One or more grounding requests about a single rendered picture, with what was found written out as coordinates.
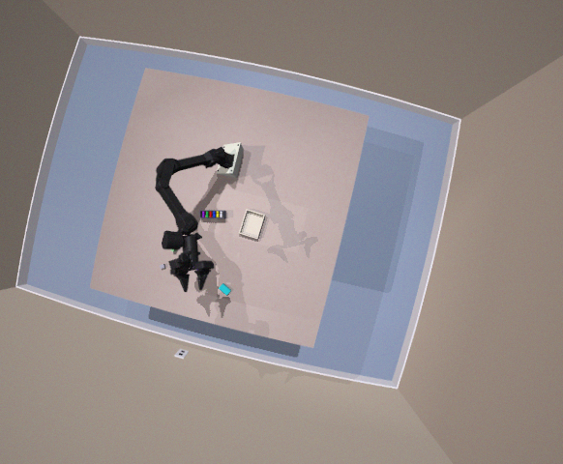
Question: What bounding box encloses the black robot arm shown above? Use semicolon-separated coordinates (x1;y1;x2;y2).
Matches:
155;147;235;270

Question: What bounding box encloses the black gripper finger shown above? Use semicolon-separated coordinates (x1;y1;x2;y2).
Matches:
174;275;190;292
195;270;211;290

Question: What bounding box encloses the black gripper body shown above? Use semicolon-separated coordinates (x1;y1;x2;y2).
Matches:
171;249;214;275

